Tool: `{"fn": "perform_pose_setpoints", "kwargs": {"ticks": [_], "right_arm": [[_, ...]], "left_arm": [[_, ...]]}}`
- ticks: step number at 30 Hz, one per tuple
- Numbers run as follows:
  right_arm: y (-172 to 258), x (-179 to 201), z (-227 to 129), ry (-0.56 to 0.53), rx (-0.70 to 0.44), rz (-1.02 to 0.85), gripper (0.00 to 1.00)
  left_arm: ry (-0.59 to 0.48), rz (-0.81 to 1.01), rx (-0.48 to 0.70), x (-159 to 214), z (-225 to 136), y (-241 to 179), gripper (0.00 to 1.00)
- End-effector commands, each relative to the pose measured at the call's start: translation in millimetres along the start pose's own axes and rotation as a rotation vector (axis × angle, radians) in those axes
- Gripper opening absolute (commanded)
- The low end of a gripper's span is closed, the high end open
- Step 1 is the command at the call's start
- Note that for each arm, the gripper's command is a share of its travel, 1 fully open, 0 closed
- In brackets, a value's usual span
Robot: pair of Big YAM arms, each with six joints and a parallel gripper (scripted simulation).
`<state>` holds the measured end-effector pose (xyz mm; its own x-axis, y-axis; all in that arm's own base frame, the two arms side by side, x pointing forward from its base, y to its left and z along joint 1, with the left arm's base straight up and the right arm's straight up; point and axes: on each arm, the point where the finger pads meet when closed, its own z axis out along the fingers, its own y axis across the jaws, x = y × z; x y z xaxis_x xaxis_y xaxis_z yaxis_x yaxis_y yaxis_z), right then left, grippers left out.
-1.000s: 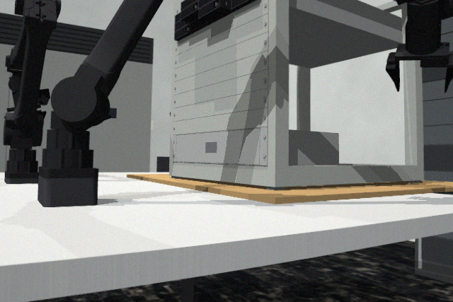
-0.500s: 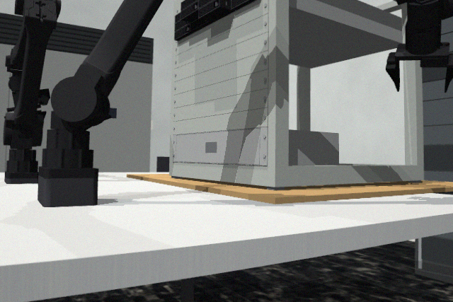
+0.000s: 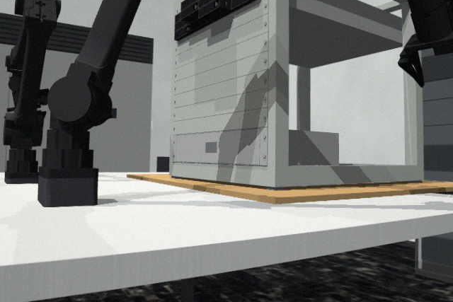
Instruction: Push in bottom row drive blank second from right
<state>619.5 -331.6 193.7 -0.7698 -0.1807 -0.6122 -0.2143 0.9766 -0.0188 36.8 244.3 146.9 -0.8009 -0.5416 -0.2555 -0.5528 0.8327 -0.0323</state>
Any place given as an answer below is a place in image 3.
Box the orange flat board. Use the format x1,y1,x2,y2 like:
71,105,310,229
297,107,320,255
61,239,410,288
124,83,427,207
127,174,453,204

